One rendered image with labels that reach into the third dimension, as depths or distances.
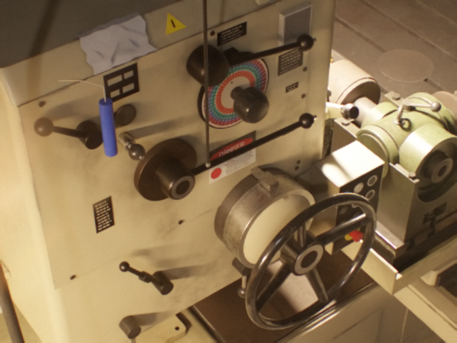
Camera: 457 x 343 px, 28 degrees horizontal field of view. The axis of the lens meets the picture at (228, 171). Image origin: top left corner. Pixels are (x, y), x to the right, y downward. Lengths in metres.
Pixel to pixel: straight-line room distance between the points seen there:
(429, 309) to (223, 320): 0.63
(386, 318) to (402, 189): 0.85
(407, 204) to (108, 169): 0.95
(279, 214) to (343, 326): 1.02
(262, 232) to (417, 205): 0.58
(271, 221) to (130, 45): 0.58
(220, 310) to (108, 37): 1.36
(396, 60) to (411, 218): 0.86
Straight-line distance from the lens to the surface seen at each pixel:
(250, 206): 2.03
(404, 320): 3.31
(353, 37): 3.31
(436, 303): 2.82
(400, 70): 3.17
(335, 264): 3.00
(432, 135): 2.44
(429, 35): 3.37
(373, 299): 3.03
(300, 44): 1.88
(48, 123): 1.61
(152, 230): 1.99
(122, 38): 1.69
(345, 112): 2.15
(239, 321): 2.82
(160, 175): 1.84
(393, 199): 2.50
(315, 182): 2.24
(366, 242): 2.15
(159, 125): 1.82
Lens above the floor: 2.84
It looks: 43 degrees down
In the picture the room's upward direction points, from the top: straight up
